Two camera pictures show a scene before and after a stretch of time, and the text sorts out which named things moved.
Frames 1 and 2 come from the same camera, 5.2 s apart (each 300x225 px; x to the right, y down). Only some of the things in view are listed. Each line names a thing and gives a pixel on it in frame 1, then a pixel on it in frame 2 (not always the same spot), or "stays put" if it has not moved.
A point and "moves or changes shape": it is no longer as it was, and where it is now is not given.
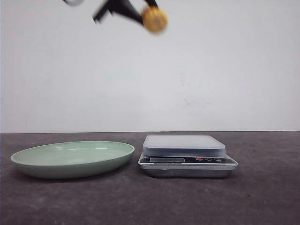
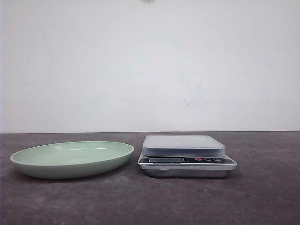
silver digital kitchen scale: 185,156 stays put
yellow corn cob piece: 154,19 moves or changes shape
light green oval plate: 73,160 stays put
